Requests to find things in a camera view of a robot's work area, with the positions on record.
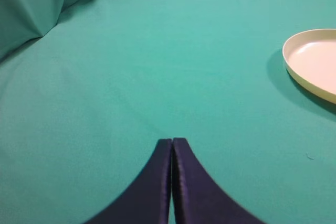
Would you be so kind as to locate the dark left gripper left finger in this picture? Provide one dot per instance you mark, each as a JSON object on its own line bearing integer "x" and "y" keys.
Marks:
{"x": 147, "y": 198}

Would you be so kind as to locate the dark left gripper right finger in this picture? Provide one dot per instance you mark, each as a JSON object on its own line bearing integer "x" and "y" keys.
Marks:
{"x": 196, "y": 196}

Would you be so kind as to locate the yellow plastic plate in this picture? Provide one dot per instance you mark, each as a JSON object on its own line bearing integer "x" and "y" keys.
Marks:
{"x": 309, "y": 57}

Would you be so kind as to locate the green table cloth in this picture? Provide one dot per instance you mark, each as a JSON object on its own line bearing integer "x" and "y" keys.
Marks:
{"x": 83, "y": 107}

